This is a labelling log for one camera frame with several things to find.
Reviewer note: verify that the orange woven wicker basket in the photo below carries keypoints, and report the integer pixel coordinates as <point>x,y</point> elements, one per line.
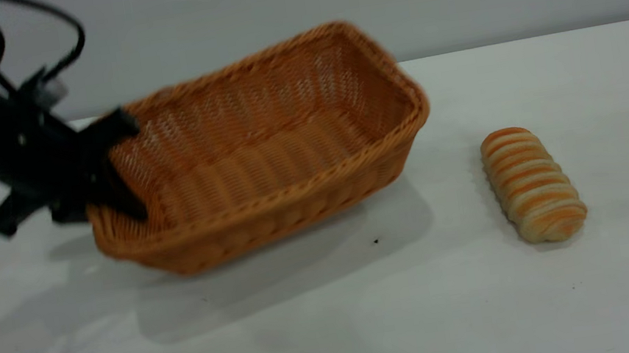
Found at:
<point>264,165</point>

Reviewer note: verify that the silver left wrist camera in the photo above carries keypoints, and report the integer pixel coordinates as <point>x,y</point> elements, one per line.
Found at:
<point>55,90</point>

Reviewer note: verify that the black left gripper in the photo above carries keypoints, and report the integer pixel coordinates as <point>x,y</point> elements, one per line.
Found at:
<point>58,169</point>

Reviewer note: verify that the striped bread roll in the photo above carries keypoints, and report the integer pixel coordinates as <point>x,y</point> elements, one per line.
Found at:
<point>531,183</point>

